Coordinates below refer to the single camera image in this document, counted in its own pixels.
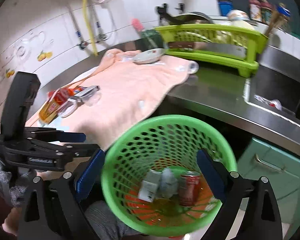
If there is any gold red drink can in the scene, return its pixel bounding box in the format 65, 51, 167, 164
39, 88, 75, 124

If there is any red cola can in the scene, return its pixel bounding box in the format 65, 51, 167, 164
178, 171, 200, 206

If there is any white milk carton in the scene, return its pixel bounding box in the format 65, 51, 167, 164
138, 170, 162, 203

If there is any clear plastic cup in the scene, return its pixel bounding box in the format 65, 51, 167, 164
82, 92, 101, 107

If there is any red basket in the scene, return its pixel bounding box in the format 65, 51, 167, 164
120, 183, 219, 228

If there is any green waste basket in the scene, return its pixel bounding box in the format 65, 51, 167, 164
101, 115, 237, 237

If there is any peach towel with blue print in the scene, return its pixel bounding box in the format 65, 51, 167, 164
27, 49, 199, 151

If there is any steel sink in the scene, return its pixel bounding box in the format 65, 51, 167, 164
243, 65, 300, 120

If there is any white ceramic plate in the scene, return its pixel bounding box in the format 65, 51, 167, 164
133, 48, 165, 64

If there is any dark green utensil holder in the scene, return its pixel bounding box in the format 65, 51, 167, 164
141, 29, 164, 49

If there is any pink bottle brush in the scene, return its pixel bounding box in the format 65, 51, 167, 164
132, 18, 144, 33

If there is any lime green dish rack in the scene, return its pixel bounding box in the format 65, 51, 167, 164
155, 24, 268, 78

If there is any yellow gas hose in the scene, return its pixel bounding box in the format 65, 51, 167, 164
81, 0, 100, 57

